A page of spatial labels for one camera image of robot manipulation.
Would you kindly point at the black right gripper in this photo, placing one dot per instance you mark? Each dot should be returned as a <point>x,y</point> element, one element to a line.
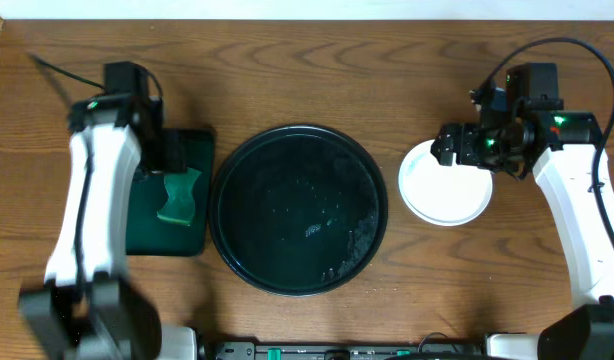
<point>467,153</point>

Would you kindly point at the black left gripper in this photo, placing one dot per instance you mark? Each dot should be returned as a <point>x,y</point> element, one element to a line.
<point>173,151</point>

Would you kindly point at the green sponge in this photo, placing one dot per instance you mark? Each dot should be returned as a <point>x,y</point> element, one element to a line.
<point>180,206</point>

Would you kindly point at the white plate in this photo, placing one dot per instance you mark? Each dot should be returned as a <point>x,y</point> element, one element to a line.
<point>442,195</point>

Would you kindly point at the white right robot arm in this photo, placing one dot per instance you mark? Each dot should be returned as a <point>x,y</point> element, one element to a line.
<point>563,151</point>

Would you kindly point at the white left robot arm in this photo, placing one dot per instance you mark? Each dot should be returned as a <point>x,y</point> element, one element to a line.
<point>86,307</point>

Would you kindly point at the dark green rectangular tray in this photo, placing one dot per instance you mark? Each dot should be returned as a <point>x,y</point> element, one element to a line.
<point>146,234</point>

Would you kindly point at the round black tray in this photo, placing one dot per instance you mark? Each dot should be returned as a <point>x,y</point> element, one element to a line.
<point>298,210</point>

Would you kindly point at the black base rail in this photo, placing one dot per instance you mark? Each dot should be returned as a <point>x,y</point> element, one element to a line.
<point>253,349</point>

